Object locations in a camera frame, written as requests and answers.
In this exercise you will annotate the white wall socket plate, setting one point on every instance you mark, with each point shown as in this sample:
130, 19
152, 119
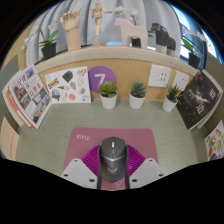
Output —
159, 76
180, 80

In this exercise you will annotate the wooden shelf ledge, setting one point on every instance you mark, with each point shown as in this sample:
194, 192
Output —
133, 66

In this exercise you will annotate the dark grey computer mouse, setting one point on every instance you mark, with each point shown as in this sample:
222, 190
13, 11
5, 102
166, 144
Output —
113, 158

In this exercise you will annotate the white sticker sheet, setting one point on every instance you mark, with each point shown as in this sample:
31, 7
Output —
68, 86

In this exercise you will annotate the pink horse figurine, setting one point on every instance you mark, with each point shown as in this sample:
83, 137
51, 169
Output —
130, 31

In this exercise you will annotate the purple round number sign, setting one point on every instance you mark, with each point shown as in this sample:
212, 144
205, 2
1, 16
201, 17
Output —
100, 75

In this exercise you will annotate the black horse figurine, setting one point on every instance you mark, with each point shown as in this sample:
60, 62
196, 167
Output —
163, 38

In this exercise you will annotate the wooden hand model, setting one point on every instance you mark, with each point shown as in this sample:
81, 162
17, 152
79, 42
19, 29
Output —
72, 28

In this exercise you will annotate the beige card with red print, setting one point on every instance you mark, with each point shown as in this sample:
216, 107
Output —
8, 140

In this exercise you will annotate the black book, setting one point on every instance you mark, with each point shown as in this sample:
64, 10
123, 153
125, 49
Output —
200, 100

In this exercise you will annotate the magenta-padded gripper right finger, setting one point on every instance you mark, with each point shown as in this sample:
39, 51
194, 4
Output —
150, 171

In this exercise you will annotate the pink mouse pad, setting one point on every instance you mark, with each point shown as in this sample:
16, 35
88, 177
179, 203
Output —
83, 146

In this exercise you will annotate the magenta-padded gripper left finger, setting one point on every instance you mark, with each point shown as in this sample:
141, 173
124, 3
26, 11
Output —
75, 171

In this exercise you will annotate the white orchid in black pot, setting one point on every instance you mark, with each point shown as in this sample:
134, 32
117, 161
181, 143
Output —
194, 60
125, 10
49, 50

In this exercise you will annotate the pale grey curtain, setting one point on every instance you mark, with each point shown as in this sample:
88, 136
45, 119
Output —
85, 20

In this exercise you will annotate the wooden artist mannequin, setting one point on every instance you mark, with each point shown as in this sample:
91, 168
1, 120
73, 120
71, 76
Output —
98, 20

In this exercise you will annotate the dark-framed window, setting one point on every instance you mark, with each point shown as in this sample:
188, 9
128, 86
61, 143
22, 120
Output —
186, 20

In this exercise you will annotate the red-edged picture magazine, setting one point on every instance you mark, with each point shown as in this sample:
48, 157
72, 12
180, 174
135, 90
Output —
31, 95

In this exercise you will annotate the small succulent in white pot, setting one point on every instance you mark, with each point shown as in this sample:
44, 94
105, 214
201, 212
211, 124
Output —
108, 101
169, 104
137, 101

